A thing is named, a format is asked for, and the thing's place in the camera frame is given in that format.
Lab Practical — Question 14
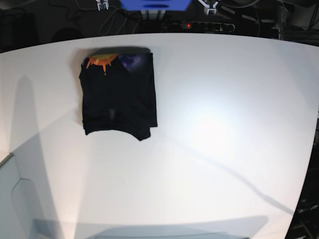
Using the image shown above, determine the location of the black T-shirt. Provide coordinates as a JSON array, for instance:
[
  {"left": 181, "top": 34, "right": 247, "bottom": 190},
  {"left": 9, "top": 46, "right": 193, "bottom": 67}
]
[{"left": 79, "top": 47, "right": 158, "bottom": 141}]

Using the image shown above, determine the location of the black power strip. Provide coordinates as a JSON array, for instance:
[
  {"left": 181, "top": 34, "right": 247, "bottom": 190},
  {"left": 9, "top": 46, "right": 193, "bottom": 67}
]
[{"left": 173, "top": 21, "right": 235, "bottom": 33}]

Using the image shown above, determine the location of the blue box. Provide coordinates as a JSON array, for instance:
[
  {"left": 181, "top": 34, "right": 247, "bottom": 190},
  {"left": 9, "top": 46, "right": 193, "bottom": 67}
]
[{"left": 120, "top": 0, "right": 191, "bottom": 11}]

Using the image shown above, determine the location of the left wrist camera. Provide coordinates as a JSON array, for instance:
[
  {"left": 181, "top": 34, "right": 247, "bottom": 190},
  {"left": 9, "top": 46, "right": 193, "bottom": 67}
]
[{"left": 198, "top": 0, "right": 220, "bottom": 15}]

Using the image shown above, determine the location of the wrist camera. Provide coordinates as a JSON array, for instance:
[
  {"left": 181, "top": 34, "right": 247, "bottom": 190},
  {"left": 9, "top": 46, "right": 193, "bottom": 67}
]
[
  {"left": 198, "top": 0, "right": 220, "bottom": 15},
  {"left": 96, "top": 0, "right": 109, "bottom": 11}
]

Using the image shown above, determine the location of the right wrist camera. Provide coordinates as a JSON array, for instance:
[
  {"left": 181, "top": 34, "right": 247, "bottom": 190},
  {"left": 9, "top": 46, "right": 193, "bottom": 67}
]
[{"left": 96, "top": 0, "right": 109, "bottom": 11}]

